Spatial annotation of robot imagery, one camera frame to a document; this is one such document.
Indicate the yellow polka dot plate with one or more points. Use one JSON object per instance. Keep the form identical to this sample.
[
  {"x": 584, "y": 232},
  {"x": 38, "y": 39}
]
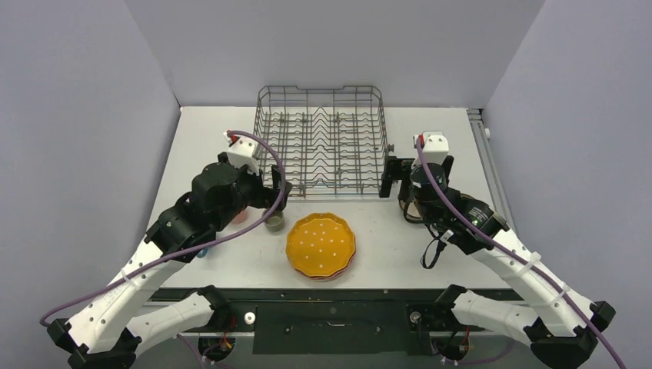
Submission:
[{"x": 320, "y": 235}]

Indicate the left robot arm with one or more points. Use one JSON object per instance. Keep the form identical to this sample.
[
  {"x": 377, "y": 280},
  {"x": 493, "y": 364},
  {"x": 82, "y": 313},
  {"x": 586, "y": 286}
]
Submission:
[{"x": 109, "y": 332}]

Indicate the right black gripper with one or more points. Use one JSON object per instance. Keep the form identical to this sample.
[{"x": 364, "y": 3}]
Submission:
[{"x": 400, "y": 170}]

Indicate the blue mug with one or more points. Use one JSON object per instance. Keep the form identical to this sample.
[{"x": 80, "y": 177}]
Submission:
[{"x": 203, "y": 253}]

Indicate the grey ceramic mug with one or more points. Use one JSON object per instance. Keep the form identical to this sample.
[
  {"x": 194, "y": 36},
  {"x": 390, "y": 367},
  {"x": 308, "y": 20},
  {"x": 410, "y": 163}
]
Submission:
[{"x": 274, "y": 220}]

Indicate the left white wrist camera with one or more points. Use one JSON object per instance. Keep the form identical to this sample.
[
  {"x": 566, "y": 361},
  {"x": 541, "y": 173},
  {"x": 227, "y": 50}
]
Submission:
[{"x": 243, "y": 152}]

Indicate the brown speckled cream bowl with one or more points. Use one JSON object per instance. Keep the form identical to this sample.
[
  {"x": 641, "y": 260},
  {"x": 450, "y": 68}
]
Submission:
[{"x": 409, "y": 211}]

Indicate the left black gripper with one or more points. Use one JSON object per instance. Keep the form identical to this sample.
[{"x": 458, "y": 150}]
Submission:
[{"x": 266, "y": 197}]

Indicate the grey wire dish rack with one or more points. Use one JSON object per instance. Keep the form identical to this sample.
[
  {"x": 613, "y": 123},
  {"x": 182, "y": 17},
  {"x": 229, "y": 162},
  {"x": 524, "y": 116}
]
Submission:
[{"x": 333, "y": 141}]

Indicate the pink cup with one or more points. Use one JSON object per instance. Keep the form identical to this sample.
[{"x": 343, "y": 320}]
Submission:
[{"x": 240, "y": 218}]

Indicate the aluminium rail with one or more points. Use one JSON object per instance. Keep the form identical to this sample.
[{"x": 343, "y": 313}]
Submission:
[{"x": 482, "y": 139}]

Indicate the pink plate under stack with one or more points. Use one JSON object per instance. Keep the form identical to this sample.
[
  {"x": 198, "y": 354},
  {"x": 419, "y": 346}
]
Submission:
[{"x": 322, "y": 269}]

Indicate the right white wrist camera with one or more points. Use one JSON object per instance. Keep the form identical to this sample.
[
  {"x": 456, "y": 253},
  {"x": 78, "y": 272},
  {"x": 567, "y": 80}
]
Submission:
[{"x": 434, "y": 145}]

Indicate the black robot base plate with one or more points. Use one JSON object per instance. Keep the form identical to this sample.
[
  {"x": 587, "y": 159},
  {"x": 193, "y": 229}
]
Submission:
[{"x": 344, "y": 321}]

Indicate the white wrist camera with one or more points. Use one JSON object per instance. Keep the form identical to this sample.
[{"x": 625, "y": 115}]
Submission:
[
  {"x": 434, "y": 145},
  {"x": 243, "y": 152}
]

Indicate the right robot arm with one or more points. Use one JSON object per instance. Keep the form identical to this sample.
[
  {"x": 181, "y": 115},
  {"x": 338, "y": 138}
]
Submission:
[{"x": 560, "y": 326}]

